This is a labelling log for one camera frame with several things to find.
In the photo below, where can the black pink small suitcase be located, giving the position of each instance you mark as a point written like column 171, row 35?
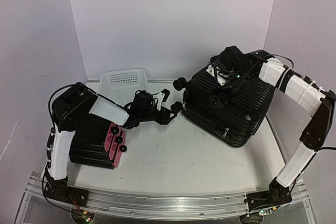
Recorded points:
column 99, row 143

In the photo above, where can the aluminium front rail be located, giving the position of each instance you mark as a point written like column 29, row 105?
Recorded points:
column 158, row 207

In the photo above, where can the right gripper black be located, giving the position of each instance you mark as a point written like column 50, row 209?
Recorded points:
column 223, row 96

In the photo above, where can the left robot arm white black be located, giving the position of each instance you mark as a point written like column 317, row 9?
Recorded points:
column 77, row 101

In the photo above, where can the white perforated plastic basket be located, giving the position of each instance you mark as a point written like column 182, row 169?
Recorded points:
column 120, row 86

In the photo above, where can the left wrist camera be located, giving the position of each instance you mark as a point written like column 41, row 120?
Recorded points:
column 142, row 102

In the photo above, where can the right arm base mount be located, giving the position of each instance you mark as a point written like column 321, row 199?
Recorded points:
column 275, row 196

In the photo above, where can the black ribbed hard suitcase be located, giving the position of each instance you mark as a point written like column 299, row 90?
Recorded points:
column 232, row 115

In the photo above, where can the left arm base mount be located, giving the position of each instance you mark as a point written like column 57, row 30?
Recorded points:
column 59, row 190

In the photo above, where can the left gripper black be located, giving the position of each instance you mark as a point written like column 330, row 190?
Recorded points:
column 165, row 119

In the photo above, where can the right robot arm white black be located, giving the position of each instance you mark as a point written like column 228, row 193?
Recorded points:
column 316, row 104

